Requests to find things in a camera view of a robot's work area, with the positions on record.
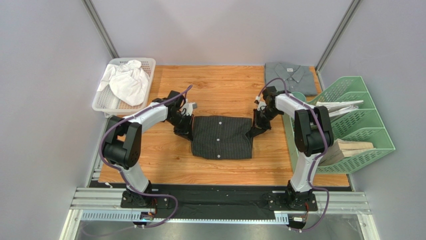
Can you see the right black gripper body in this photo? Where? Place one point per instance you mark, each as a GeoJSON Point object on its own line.
{"type": "Point", "coordinates": [260, 123]}

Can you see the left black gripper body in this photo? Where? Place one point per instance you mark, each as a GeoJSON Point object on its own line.
{"type": "Point", "coordinates": [180, 119]}

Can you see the dark pinstriped long sleeve shirt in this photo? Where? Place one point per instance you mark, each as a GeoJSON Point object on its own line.
{"type": "Point", "coordinates": [222, 138]}

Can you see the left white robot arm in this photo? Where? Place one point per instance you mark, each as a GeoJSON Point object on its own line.
{"type": "Point", "coordinates": [121, 145]}

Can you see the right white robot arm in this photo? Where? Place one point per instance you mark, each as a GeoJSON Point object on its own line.
{"type": "Point", "coordinates": [312, 132]}

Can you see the folded grey shirt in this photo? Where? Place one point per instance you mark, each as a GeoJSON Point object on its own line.
{"type": "Point", "coordinates": [298, 78]}

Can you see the white shirt in basket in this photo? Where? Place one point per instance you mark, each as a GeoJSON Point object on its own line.
{"type": "Point", "coordinates": [127, 81]}

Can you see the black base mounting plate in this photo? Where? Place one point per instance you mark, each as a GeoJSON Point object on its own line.
{"type": "Point", "coordinates": [221, 202]}

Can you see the white papers in rack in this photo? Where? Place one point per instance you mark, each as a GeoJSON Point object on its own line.
{"type": "Point", "coordinates": [337, 109]}

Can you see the white plastic laundry basket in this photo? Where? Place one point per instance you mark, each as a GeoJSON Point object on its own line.
{"type": "Point", "coordinates": [105, 101]}

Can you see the brown book in rack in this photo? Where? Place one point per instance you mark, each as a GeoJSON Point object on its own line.
{"type": "Point", "coordinates": [342, 149]}

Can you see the green plastic file rack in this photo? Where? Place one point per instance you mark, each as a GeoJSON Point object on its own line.
{"type": "Point", "coordinates": [361, 125]}

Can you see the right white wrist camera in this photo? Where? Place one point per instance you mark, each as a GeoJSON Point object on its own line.
{"type": "Point", "coordinates": [260, 104]}

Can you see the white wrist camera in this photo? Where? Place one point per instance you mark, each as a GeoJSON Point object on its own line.
{"type": "Point", "coordinates": [188, 108]}
{"type": "Point", "coordinates": [260, 104]}

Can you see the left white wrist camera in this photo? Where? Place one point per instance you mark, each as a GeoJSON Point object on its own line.
{"type": "Point", "coordinates": [188, 108]}

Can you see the aluminium frame rail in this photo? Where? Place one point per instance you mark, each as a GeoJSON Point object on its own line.
{"type": "Point", "coordinates": [166, 159]}

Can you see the right corner aluminium post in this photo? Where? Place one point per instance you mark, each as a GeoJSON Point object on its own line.
{"type": "Point", "coordinates": [338, 33]}

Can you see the corner aluminium post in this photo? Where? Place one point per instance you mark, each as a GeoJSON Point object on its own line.
{"type": "Point", "coordinates": [338, 33]}
{"type": "Point", "coordinates": [96, 19]}

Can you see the left corner aluminium post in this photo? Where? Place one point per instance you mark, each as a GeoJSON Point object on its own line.
{"type": "Point", "coordinates": [96, 19]}

